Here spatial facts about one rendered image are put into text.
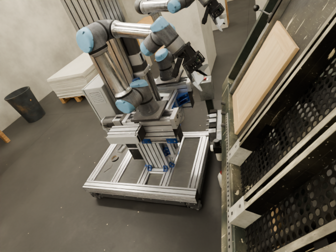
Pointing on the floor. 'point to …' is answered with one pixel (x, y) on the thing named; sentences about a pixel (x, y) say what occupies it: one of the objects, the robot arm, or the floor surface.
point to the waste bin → (25, 104)
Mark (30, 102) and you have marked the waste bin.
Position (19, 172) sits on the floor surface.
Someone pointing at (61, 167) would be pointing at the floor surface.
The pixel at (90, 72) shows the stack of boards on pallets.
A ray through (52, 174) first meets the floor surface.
